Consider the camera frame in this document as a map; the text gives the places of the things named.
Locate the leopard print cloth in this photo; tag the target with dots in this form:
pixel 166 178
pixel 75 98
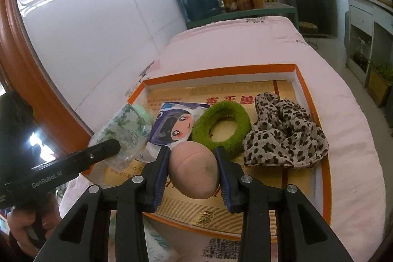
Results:
pixel 284 135

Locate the blue cartoon face pack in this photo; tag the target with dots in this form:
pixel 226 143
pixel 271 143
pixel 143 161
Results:
pixel 173 125

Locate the yellow cartoon face pack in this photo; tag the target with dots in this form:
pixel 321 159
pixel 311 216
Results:
pixel 158 249

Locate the small round stool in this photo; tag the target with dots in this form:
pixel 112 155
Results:
pixel 309 31

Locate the wooden planter box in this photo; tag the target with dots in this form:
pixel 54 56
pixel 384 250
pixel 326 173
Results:
pixel 380 82

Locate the pink bed quilt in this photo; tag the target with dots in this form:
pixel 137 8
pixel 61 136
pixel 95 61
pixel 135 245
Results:
pixel 358 188

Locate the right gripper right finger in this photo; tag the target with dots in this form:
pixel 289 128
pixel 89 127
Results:
pixel 302 233

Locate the green patterned tissue pack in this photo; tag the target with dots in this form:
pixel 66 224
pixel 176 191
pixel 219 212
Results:
pixel 130 130

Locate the white kitchen counter cabinet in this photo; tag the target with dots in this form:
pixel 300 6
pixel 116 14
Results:
pixel 368 36

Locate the pink soft ball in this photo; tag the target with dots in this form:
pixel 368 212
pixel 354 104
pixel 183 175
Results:
pixel 193 170

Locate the mint green soft toy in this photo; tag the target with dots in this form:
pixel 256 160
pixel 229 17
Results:
pixel 144 113

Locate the person's left hand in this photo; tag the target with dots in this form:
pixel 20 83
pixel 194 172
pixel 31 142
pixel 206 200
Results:
pixel 18 220

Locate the orange wooden door frame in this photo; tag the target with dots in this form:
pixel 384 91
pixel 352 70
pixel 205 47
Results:
pixel 21 71

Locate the green low table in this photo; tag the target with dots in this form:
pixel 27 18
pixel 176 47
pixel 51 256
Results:
pixel 269 9

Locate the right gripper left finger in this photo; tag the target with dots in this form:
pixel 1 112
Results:
pixel 83 234

